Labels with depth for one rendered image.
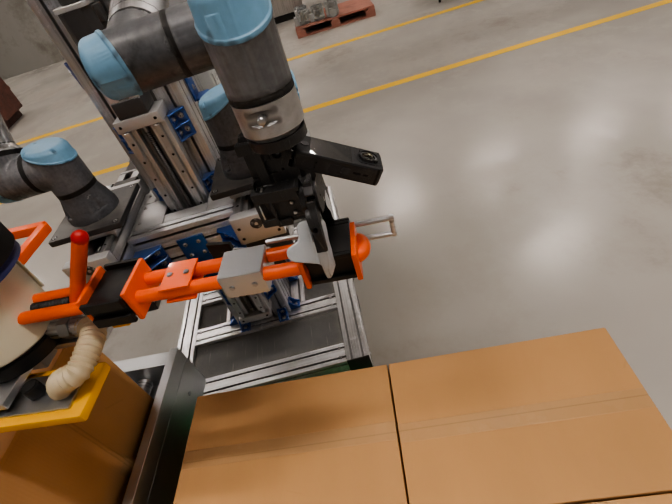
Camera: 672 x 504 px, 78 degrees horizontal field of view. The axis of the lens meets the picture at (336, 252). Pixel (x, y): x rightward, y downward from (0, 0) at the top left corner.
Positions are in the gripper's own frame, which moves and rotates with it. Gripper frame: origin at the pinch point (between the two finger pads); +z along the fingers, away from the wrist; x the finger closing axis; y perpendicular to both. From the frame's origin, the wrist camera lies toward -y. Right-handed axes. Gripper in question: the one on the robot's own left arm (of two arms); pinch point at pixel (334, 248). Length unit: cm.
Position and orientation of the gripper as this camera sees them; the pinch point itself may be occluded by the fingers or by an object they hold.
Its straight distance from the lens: 61.3
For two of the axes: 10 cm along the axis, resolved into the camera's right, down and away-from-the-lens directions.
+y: -9.7, 1.7, 1.7
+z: 2.4, 7.2, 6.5
